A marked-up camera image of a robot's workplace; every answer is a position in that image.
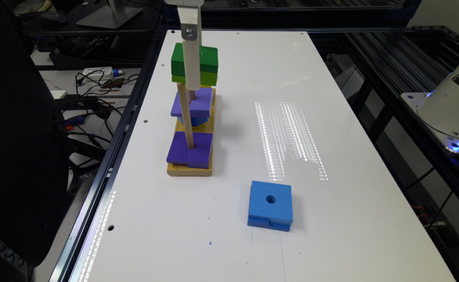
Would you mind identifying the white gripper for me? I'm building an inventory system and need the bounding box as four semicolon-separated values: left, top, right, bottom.
164;0;204;91

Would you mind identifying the green square block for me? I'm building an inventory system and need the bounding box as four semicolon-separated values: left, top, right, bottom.
171;42;219;86

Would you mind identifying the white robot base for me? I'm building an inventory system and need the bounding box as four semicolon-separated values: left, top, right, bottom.
400;65;459;154

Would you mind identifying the light purple square block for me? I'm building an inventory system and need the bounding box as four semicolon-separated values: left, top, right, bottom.
171;88;213;118

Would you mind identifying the blue block under purple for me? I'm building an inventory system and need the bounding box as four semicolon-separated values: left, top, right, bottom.
177;116;209;128

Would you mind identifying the dark purple square block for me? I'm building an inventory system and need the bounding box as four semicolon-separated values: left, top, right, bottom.
166;132;213;168

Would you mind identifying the blue square block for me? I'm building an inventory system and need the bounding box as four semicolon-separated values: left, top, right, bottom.
248;181;293;232

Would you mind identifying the middle wooden peg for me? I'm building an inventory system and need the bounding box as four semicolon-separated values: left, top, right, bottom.
188;90;196;103

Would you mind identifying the wooden peg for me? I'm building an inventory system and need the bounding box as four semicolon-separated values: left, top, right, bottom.
177;82;194;149
188;90;196;103

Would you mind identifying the monitor stand base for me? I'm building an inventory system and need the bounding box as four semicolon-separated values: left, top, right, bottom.
76;0;143;29

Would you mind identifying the front wooden peg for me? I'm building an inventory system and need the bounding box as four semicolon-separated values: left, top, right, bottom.
177;82;194;149

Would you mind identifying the white power adapter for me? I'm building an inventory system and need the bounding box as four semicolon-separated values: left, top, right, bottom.
82;67;125;81

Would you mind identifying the wooden peg board base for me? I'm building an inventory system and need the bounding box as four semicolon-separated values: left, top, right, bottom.
167;89;215;176

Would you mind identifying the black office chair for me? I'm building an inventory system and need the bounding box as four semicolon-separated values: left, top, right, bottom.
0;1;68;281

